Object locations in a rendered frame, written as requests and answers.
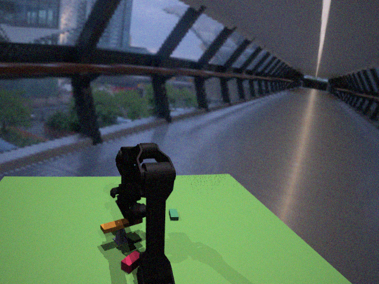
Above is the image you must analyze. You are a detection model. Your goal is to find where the red cube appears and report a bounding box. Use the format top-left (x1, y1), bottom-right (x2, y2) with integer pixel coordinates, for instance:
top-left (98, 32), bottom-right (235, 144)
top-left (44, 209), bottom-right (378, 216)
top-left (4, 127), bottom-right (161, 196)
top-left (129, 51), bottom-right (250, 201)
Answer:
top-left (121, 251), bottom-right (140, 273)

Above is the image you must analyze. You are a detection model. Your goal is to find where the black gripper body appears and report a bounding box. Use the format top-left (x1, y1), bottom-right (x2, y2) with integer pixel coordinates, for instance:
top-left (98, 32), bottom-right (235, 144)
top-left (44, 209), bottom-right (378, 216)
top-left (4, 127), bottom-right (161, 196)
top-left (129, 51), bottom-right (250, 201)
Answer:
top-left (110, 183), bottom-right (146, 220)

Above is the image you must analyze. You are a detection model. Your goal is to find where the orange rectangular bar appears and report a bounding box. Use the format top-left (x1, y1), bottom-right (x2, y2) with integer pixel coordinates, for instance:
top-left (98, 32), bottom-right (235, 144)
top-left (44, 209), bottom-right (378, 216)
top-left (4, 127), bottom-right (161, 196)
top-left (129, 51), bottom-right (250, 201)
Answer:
top-left (100, 218), bottom-right (143, 234)

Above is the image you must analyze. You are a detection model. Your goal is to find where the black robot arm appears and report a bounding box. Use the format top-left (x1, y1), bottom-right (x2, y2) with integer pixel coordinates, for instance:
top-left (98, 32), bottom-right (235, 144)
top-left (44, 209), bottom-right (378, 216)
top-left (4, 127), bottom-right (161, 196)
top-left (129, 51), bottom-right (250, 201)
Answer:
top-left (115, 143), bottom-right (176, 284)

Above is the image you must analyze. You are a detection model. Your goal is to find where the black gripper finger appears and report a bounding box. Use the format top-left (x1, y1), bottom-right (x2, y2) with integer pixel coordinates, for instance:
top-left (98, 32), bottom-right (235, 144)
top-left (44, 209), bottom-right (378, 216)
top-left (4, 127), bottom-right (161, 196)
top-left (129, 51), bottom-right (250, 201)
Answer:
top-left (125, 209), bottom-right (135, 225)
top-left (116, 200), bottom-right (130, 218)

